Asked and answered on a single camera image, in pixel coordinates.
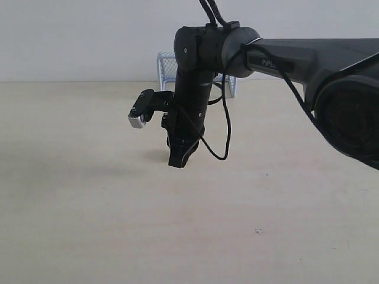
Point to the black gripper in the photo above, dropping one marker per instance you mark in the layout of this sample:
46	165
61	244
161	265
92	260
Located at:
186	121

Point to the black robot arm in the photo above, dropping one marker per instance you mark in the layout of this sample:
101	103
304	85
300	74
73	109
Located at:
339	78

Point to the light blue miniature soccer goal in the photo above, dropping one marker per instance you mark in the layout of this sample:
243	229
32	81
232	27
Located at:
167	67

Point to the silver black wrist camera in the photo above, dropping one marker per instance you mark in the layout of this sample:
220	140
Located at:
146	104

